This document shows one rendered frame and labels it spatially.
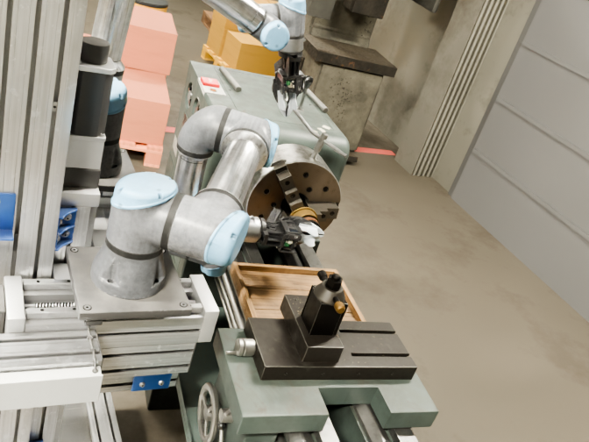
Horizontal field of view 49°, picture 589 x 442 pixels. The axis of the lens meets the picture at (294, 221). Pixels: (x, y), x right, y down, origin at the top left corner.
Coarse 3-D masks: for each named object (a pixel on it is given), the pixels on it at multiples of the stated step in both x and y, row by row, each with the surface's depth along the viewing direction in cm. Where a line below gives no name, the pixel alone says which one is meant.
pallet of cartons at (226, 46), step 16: (256, 0) 665; (224, 32) 644; (240, 32) 648; (208, 48) 675; (224, 48) 647; (240, 48) 619; (256, 48) 626; (224, 64) 639; (240, 64) 628; (256, 64) 636; (272, 64) 645
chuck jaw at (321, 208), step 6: (306, 198) 204; (306, 204) 202; (312, 204) 202; (318, 204) 203; (324, 204) 204; (330, 204) 205; (336, 204) 205; (318, 210) 199; (324, 210) 200; (330, 210) 203; (336, 210) 204; (318, 216) 198; (324, 216) 201; (330, 216) 204; (336, 216) 205
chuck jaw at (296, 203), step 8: (280, 168) 194; (280, 176) 192; (288, 176) 191; (280, 184) 194; (288, 184) 193; (288, 192) 193; (296, 192) 193; (288, 200) 194; (296, 200) 194; (296, 208) 194
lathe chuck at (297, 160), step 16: (288, 160) 195; (304, 160) 195; (320, 160) 202; (256, 176) 196; (272, 176) 194; (304, 176) 198; (320, 176) 200; (256, 192) 196; (272, 192) 198; (304, 192) 201; (320, 192) 203; (336, 192) 205; (256, 208) 199; (272, 208) 201; (288, 208) 210; (320, 224) 210
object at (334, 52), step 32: (320, 0) 493; (352, 0) 505; (384, 0) 507; (416, 0) 543; (320, 32) 545; (352, 32) 555; (320, 64) 514; (352, 64) 517; (384, 64) 528; (320, 96) 528; (352, 96) 536; (352, 128) 552; (352, 160) 536
